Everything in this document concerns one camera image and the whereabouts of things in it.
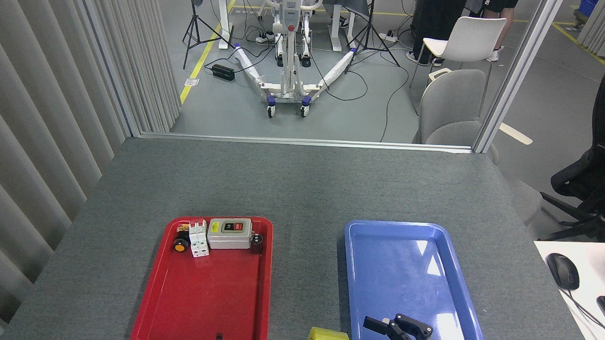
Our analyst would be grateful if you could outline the grey shell chair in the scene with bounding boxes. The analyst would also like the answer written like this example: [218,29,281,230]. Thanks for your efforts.
[409,67,549,226]

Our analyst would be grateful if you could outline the black tripod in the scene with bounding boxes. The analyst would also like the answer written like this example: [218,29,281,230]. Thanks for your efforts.
[180,0,238,72]
[343,0,404,77]

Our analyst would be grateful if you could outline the silver table edge rail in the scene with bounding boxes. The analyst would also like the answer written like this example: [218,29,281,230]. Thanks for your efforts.
[139,131,474,155]

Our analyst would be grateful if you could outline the orange-headed push button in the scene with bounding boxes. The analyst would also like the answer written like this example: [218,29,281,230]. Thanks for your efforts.
[171,224,191,253]

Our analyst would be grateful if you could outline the grey push-button switch box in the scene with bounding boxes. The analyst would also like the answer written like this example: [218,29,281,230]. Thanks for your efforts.
[206,217,254,252]

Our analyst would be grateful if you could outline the white side desk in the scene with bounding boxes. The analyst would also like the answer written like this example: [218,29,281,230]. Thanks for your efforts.
[529,239,605,340]

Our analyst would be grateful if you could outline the blue plastic tray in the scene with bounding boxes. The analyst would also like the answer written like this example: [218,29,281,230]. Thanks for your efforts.
[340,219,491,340]

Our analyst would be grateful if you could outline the blue bin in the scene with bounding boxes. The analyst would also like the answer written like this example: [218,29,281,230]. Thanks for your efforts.
[576,0,600,21]

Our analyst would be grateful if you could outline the white plastic chair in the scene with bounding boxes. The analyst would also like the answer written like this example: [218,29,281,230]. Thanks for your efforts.
[408,13,508,118]

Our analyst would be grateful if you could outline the black computer mouse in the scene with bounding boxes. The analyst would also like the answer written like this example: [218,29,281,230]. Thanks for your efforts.
[544,252,582,292]

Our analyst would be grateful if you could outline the black mouse cable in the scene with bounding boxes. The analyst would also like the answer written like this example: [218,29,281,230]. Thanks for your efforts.
[562,288,605,340]

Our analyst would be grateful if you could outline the red plastic tray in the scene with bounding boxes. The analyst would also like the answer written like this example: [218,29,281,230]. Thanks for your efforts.
[130,212,274,340]

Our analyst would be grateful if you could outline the silver post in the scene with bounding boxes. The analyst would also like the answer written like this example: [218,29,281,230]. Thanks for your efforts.
[472,0,566,158]

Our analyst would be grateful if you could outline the white circuit breaker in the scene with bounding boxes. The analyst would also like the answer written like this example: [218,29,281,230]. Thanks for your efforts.
[187,220,212,259]

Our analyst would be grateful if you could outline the white stand on wheels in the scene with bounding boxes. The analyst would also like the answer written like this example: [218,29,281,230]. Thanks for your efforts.
[230,0,360,123]

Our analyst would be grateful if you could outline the black power adapter box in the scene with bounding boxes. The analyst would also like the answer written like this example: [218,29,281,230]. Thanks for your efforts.
[210,63,237,83]

